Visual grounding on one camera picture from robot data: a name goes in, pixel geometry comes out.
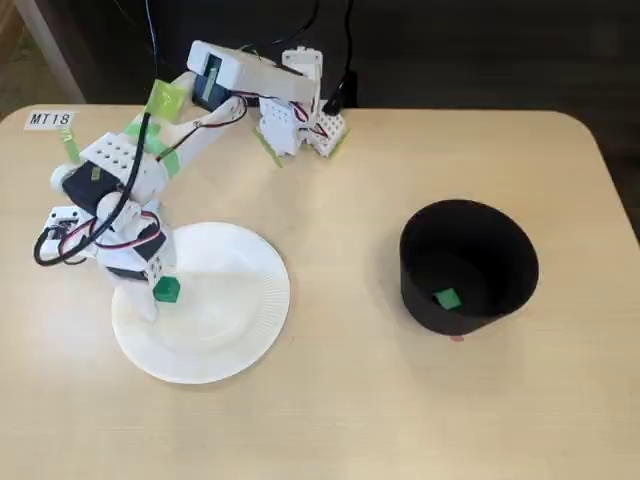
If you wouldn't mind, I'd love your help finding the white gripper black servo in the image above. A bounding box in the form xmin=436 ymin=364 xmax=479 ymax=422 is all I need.
xmin=94 ymin=198 xmax=179 ymax=325

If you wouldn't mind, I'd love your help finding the green cube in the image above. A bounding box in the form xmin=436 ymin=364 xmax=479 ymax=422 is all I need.
xmin=152 ymin=274 xmax=182 ymax=305
xmin=434 ymin=287 xmax=462 ymax=311

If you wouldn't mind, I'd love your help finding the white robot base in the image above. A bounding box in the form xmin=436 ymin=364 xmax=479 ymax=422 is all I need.
xmin=257 ymin=97 xmax=350 ymax=160

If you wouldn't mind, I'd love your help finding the black round pot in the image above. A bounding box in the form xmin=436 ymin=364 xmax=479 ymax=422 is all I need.
xmin=398 ymin=198 xmax=541 ymax=337

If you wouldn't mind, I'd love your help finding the white paper plate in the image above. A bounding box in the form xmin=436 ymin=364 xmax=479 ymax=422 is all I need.
xmin=110 ymin=221 xmax=292 ymax=385

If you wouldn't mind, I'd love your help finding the yellow-green tape tag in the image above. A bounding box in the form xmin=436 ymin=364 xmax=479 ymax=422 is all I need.
xmin=144 ymin=78 xmax=187 ymax=125

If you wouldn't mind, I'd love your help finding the white MT18 label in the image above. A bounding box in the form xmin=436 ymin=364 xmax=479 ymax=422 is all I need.
xmin=23 ymin=108 xmax=75 ymax=131

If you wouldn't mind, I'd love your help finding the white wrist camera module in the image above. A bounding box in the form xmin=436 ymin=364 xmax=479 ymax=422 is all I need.
xmin=32 ymin=205 xmax=82 ymax=267

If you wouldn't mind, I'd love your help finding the black camera cable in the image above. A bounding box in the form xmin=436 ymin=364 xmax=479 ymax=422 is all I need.
xmin=32 ymin=112 xmax=156 ymax=267

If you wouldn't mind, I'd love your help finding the black power cable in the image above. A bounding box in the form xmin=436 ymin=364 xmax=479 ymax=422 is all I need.
xmin=143 ymin=0 xmax=164 ymax=69

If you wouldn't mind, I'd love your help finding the white metal frame leg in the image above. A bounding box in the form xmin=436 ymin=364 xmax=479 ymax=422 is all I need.
xmin=13 ymin=0 xmax=89 ymax=105

